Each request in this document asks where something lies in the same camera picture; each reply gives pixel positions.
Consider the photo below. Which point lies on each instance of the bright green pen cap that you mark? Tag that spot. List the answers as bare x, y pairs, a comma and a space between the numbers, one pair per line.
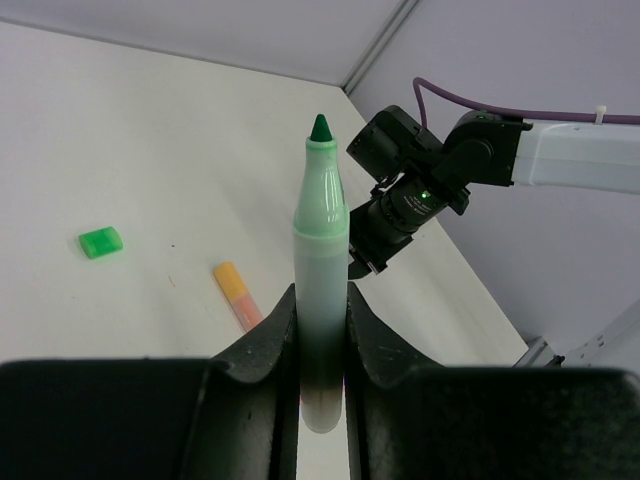
101, 242

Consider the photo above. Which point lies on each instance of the right aluminium frame post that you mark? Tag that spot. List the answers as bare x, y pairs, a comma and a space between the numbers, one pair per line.
401, 12

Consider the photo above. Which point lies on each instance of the light green highlighter pen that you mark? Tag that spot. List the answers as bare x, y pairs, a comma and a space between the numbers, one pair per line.
321, 257

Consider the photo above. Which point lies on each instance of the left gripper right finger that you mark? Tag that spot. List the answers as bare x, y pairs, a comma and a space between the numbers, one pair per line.
409, 417

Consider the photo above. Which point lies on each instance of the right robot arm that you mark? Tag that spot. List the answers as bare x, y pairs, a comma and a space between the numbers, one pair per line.
417, 176

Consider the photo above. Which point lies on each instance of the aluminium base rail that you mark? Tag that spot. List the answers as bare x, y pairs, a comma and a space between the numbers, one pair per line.
615, 346

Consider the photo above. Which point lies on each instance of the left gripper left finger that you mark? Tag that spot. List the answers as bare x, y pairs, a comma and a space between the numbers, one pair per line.
231, 416

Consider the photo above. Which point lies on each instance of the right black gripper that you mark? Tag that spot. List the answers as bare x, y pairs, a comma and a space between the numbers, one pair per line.
373, 241

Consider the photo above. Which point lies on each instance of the orange highlighter pen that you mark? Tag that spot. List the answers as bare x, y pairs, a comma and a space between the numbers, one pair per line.
246, 312

